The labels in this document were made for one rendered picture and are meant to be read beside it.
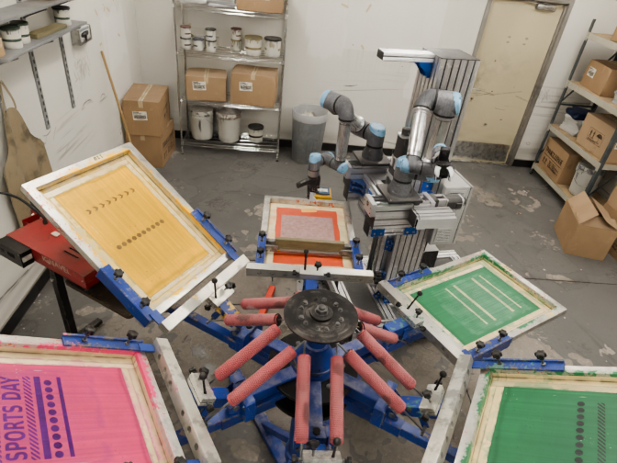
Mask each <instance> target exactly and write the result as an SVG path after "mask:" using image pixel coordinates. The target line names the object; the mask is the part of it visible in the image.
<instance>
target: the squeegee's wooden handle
mask: <svg viewBox="0 0 617 463"><path fill-rule="evenodd" d="M275 245H278V248H277V250H279V249H294V250H305V249H308V250H309V251H322V252H335V253H340V252H341V250H344V246H345V242H343V241H329V240H316V239H303V238H289V237H276V236H275Z"/></svg>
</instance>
